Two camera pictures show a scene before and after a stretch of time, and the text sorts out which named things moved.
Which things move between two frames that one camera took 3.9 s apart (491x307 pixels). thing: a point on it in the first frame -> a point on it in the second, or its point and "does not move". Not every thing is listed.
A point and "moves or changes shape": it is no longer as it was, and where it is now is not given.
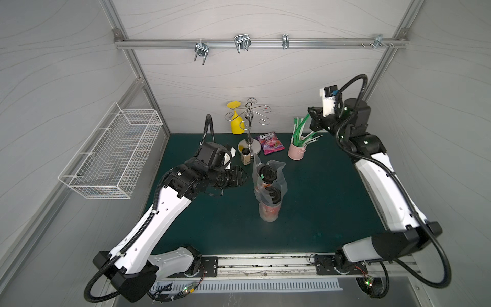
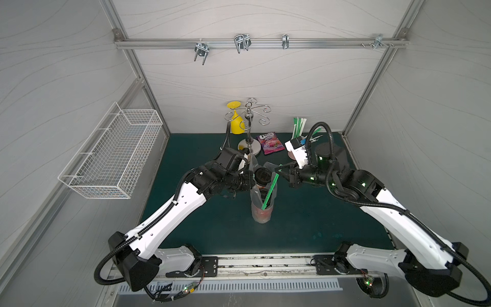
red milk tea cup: (270, 204) -> (261, 215)
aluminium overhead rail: (243, 42) does not move
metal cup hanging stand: (254, 144) does not move
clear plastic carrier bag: (270, 187) moves or changes shape
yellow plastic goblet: (237, 125) does not move
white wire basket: (110, 160) does not move
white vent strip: (241, 285) does not move
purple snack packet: (270, 143) does not move
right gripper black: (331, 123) -> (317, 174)
